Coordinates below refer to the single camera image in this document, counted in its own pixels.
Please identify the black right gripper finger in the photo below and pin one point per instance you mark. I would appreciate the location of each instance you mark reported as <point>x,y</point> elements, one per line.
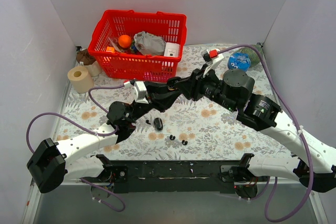
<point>197,94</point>
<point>186,87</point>

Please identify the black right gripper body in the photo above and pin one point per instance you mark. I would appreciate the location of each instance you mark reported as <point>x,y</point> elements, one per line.
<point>197,85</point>

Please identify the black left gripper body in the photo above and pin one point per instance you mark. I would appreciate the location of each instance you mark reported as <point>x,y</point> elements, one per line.
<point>149,94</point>

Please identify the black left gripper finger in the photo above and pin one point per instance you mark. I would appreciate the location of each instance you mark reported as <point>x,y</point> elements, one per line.
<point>156,88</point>
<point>165,101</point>

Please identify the glossy black earbud charging case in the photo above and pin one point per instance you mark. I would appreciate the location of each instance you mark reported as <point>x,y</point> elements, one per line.
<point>171,83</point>

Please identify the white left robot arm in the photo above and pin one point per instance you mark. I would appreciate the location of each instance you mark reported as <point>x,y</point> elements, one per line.
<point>53,162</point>

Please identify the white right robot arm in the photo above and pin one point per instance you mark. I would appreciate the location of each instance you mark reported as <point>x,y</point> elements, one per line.
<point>311,159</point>

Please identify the plastic-wrapped black earbud case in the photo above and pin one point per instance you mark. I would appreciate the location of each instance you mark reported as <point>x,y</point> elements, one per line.
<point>158,124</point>

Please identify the floral patterned table mat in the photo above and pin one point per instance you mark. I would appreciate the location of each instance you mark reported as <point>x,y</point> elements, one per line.
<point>212,132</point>

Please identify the blue-lidded white container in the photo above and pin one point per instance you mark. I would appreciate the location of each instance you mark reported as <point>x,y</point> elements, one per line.
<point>239,60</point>

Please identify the white small box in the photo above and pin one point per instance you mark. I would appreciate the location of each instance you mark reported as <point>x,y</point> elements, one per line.
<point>171,50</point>

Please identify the red plastic shopping basket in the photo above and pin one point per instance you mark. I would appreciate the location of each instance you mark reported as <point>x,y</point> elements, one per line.
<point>114,23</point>

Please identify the crumpled grey plastic bag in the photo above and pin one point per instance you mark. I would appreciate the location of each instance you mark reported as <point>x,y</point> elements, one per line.
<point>149,44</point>

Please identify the green avocado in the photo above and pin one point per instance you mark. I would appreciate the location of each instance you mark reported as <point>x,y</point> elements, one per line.
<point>254,58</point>

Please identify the orange fruit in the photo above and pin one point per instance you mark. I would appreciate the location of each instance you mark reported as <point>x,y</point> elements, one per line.
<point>125,41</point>

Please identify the clear snack packet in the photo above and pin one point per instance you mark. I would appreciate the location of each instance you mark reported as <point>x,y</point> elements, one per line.
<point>113,42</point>

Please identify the beige paper roll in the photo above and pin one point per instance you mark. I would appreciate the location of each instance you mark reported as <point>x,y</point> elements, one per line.
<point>81,79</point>

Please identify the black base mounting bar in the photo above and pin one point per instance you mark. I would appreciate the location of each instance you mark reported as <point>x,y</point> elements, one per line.
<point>224,177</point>

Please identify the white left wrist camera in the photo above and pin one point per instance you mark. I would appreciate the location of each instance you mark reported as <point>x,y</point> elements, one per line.
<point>139,91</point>

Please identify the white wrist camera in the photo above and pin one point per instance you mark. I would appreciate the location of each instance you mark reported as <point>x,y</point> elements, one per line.
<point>213,58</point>
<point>139,91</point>

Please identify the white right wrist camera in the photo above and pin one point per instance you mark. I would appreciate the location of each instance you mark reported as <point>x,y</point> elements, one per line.
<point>213,58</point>

